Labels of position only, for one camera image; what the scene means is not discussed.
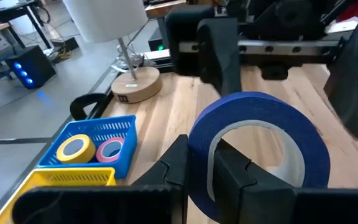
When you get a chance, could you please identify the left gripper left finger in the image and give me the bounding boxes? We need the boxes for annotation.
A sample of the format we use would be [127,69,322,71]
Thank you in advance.
[12,134,189,224]

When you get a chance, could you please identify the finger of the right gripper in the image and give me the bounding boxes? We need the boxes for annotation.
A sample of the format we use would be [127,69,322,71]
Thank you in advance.
[323,14,358,139]
[197,17,242,96]

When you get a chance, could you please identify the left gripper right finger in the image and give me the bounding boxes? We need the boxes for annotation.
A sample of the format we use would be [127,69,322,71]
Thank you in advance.
[214,139,358,224]

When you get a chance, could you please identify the pink tape roll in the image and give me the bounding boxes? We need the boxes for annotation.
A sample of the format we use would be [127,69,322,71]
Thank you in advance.
[95,136,126,164]

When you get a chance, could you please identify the yellow tape roll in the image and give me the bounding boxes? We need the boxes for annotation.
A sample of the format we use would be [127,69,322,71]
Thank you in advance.
[56,133,96,165]

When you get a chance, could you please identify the blue tape roll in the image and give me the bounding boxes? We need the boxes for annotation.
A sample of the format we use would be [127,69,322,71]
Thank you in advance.
[187,91,331,223]

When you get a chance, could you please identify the blue plastic basket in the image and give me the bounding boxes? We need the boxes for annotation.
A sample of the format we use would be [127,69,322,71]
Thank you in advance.
[37,114,138,180]

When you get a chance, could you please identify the yellow plastic basket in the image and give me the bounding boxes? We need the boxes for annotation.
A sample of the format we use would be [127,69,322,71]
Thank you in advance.
[0,167,117,224]

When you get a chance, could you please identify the red chair back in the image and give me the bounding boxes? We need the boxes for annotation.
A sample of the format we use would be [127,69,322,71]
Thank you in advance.
[336,0,358,23]

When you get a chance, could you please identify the wooden background workbench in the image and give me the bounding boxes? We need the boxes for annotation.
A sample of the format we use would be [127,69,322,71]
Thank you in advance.
[144,0,188,19]

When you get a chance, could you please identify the white shade table lamp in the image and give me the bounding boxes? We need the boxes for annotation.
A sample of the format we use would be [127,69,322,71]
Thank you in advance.
[62,0,163,105]

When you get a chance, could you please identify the black box blue lights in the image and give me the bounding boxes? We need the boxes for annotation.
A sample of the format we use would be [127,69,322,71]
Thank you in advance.
[4,45,57,90]

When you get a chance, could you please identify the black background desk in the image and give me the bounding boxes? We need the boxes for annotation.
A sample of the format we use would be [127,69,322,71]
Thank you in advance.
[0,0,53,93]

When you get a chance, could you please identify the white lamp cable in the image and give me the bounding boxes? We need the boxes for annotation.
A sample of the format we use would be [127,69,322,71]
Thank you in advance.
[110,52,157,74]

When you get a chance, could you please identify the black frame handle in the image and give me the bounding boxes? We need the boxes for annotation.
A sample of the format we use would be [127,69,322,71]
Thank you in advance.
[69,92,109,121]

